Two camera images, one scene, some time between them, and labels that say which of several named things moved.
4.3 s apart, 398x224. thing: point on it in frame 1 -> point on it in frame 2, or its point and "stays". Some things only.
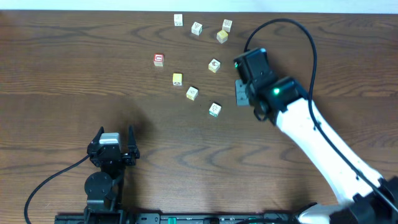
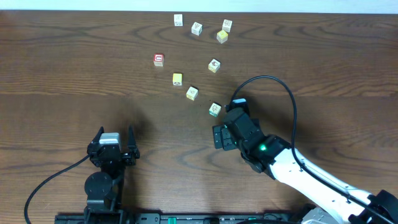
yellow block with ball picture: [177, 79] stays
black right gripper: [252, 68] -> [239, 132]
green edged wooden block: [214, 109] stays
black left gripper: [112, 154] stays
